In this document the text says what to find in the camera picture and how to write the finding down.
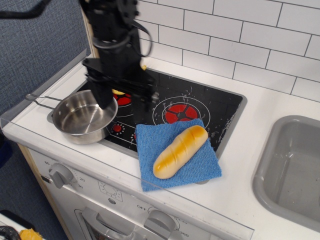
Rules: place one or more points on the grey left oven knob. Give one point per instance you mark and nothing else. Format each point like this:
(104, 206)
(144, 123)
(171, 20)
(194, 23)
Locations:
(60, 175)

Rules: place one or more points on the wooden post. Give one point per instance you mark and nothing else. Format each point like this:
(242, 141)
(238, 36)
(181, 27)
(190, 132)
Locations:
(89, 30)

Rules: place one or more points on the grey right oven knob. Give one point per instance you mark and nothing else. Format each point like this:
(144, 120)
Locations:
(160, 224)

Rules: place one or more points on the grey sink basin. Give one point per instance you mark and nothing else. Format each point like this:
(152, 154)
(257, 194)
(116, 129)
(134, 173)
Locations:
(287, 179)

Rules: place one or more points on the blue cloth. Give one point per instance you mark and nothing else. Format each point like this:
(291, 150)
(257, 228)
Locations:
(153, 139)

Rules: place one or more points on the white toy oven front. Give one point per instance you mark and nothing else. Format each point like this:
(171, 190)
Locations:
(94, 210)

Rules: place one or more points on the yellow dish brush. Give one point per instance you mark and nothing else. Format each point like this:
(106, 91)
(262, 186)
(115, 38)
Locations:
(117, 92)

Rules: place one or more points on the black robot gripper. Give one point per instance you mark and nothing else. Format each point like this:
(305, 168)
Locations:
(120, 70)

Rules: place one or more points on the grey oven knob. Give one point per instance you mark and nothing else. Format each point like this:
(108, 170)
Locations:
(60, 175)
(160, 224)

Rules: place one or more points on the yellow black object bottom left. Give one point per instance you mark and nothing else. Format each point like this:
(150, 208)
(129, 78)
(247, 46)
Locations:
(9, 233)

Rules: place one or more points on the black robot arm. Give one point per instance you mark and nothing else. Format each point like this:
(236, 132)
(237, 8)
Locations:
(115, 27)

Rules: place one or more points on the toy bread loaf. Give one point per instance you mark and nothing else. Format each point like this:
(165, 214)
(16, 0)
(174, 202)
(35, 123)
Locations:
(179, 152)

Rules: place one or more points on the stainless steel pot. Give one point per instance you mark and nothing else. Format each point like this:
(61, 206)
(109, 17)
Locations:
(79, 117)

